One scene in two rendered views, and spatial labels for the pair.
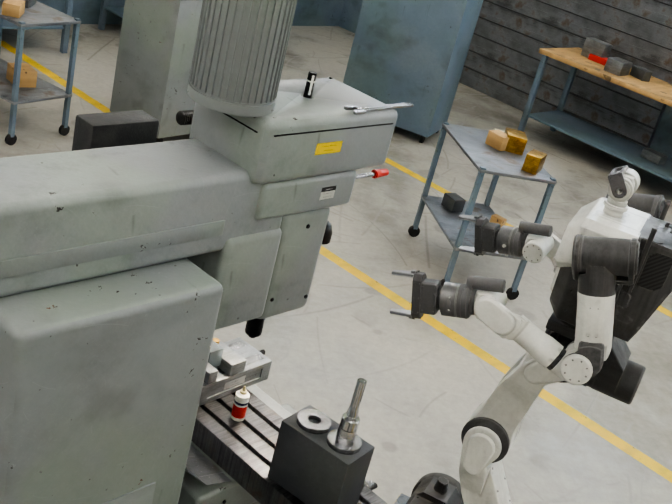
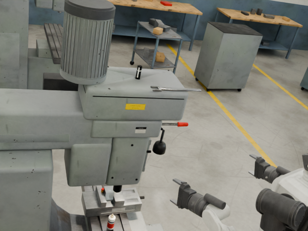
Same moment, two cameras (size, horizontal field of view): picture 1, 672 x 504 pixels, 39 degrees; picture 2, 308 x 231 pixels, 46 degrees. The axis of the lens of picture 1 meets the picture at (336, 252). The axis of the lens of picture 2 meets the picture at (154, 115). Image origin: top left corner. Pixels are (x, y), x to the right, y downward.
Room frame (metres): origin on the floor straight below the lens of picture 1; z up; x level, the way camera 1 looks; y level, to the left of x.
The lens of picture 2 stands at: (1.01, -0.68, 2.56)
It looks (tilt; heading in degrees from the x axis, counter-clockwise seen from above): 29 degrees down; 29
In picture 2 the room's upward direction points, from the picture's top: 12 degrees clockwise
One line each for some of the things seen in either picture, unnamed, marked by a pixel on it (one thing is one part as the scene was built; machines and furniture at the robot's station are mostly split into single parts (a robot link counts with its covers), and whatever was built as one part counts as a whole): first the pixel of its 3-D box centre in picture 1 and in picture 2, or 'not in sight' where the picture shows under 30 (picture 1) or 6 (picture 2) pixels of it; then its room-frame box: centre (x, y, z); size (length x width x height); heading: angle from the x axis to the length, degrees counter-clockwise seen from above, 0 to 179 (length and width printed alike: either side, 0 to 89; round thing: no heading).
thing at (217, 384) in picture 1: (212, 367); (112, 199); (2.40, 0.27, 0.98); 0.35 x 0.15 x 0.11; 144
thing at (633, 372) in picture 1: (592, 355); not in sight; (2.35, -0.75, 1.37); 0.28 x 0.13 x 0.18; 70
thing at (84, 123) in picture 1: (111, 154); (61, 92); (2.25, 0.61, 1.62); 0.20 x 0.09 x 0.21; 142
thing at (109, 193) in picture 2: (208, 354); (108, 192); (2.38, 0.28, 1.04); 0.06 x 0.05 x 0.06; 54
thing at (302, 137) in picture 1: (296, 126); (131, 92); (2.27, 0.17, 1.81); 0.47 x 0.26 x 0.16; 142
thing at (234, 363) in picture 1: (221, 355); (116, 194); (2.42, 0.25, 1.02); 0.15 x 0.06 x 0.04; 54
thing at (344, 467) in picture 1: (320, 460); not in sight; (2.04, -0.10, 1.03); 0.22 x 0.12 x 0.20; 59
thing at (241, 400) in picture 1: (241, 402); (111, 220); (2.27, 0.15, 0.98); 0.04 x 0.04 x 0.11
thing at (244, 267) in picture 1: (215, 258); (86, 151); (2.13, 0.29, 1.47); 0.24 x 0.19 x 0.26; 52
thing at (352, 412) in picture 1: (356, 399); not in sight; (2.02, -0.14, 1.25); 0.03 x 0.03 x 0.11
